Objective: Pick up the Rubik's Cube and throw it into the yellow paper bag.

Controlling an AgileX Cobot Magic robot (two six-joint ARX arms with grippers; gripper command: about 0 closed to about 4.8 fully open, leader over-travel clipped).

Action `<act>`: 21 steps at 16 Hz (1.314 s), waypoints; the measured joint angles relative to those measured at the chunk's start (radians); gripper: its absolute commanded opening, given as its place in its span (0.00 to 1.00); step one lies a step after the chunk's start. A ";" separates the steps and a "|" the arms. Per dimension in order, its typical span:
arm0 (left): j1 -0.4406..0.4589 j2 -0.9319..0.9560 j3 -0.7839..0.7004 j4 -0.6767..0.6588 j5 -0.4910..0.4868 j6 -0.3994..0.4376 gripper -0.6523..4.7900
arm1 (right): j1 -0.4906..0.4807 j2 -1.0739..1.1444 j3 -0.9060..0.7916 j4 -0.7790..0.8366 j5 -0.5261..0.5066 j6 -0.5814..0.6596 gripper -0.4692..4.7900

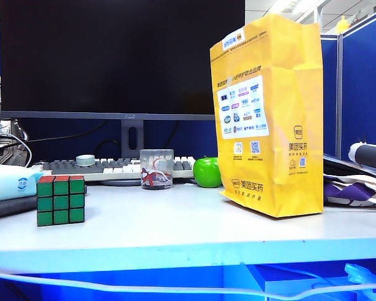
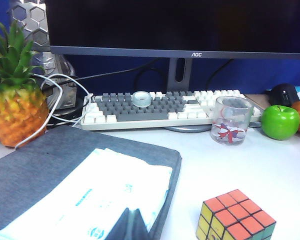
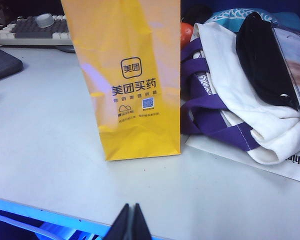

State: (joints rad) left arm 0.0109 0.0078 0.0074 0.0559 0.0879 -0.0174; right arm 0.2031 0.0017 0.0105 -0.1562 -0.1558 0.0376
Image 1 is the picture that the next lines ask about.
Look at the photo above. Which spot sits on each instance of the Rubik's cube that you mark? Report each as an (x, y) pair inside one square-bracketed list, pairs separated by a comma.
[(61, 202)]

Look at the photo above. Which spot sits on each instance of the yellow paper bag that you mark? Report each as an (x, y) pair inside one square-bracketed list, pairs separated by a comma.
[(288, 103)]

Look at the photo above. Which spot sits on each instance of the black flat bag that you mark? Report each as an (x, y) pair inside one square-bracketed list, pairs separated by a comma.
[(341, 164)]

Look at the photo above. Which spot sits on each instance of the white and purple tote bag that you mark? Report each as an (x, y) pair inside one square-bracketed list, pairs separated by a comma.
[(354, 191)]

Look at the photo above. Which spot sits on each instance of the green apple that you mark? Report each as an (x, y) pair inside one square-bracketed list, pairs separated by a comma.
[(206, 172)]

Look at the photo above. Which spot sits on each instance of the clear plastic cup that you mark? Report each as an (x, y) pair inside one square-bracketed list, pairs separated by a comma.
[(156, 171)]

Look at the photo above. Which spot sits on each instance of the grey monitor stand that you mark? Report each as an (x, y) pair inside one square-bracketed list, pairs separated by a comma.
[(132, 138)]

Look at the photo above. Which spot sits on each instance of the grey and white keyboard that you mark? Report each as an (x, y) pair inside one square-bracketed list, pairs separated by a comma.
[(112, 167)]

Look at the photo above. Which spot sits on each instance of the round grey tape roll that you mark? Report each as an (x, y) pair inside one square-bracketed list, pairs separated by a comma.
[(85, 160)]

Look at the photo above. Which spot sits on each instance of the black computer monitor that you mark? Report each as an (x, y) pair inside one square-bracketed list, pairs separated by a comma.
[(119, 56)]

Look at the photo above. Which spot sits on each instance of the blue wet wipes pack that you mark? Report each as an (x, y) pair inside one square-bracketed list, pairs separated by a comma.
[(9, 183)]

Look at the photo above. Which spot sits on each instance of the grey and white cylinder device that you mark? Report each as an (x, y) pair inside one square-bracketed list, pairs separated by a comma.
[(371, 155)]

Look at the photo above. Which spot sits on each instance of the black desk pad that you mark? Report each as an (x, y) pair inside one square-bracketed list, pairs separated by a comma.
[(12, 207)]

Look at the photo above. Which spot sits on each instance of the blue office partition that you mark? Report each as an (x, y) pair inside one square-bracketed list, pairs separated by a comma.
[(363, 87)]

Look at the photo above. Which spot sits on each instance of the yellow rubber duck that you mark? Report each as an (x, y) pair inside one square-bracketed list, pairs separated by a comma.
[(343, 25)]

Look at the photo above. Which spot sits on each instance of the pale blue plastic piece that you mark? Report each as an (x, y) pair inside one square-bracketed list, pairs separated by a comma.
[(363, 276)]

